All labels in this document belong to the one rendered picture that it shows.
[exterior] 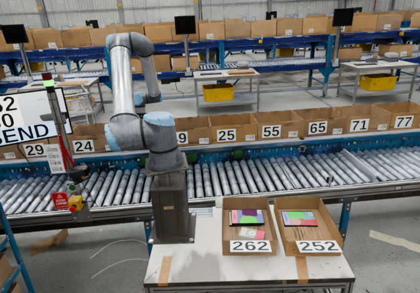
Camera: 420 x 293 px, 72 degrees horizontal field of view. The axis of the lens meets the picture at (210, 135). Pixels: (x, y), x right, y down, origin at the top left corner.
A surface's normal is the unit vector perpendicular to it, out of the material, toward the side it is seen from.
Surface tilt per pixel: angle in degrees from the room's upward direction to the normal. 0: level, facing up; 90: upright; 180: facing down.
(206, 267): 0
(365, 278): 0
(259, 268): 0
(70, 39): 90
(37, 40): 89
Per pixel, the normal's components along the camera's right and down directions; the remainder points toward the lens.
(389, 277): -0.04, -0.92
